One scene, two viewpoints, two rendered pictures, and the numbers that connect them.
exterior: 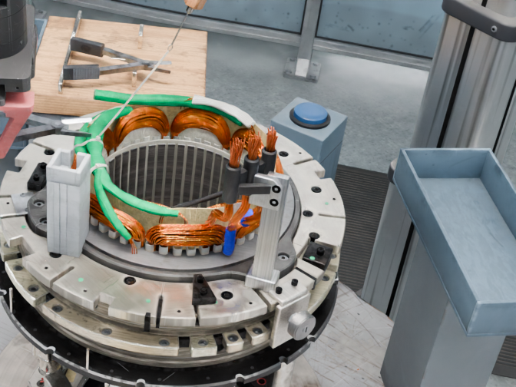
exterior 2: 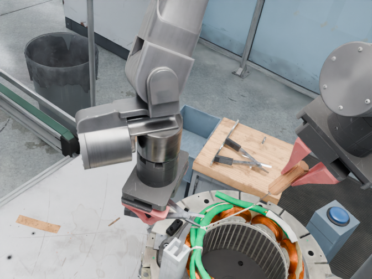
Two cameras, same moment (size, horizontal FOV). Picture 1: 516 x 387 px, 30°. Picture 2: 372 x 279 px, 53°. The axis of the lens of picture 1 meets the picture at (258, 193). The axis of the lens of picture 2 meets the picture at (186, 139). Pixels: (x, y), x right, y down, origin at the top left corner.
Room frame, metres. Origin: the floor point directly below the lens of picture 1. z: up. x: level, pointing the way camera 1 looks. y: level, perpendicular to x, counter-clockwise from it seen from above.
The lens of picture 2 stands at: (0.35, 0.04, 1.65)
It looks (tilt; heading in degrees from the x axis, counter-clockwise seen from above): 42 degrees down; 25
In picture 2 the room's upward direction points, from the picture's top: 11 degrees clockwise
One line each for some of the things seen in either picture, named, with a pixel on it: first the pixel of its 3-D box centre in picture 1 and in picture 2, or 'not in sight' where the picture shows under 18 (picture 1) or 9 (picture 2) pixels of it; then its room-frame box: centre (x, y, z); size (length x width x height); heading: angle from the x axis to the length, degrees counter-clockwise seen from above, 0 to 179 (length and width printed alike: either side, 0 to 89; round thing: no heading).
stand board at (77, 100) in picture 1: (122, 68); (247, 157); (1.00, 0.18, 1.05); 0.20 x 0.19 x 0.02; 97
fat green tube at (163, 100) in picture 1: (171, 104); (254, 211); (0.78, 0.09, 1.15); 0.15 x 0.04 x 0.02; 88
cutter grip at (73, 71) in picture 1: (81, 71); (223, 159); (0.92, 0.21, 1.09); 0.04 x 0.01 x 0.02; 112
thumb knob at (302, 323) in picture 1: (302, 325); not in sight; (0.59, -0.05, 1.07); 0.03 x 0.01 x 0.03; 136
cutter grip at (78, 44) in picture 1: (87, 47); (232, 144); (0.98, 0.22, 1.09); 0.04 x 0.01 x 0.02; 82
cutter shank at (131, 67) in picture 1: (124, 67); (246, 163); (0.94, 0.17, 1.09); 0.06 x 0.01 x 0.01; 121
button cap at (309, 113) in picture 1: (310, 113); (339, 215); (0.99, -0.05, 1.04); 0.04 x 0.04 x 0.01
